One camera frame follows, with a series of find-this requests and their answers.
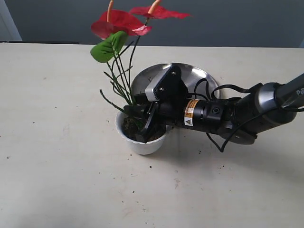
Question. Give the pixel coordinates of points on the round stainless steel plate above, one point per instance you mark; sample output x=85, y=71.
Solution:
x=189, y=74

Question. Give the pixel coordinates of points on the white scalloped plastic pot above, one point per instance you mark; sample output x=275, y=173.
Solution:
x=139, y=147

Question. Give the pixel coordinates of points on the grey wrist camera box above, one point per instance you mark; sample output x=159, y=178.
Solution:
x=166, y=84

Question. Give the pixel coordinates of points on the red artificial anthurium flower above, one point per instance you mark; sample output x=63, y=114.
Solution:
x=118, y=30

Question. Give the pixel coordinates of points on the dark soil in pot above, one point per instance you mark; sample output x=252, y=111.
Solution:
x=132, y=128

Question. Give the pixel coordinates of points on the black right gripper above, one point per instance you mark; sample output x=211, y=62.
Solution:
x=183, y=112

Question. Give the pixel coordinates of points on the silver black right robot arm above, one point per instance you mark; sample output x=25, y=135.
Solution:
x=265, y=106

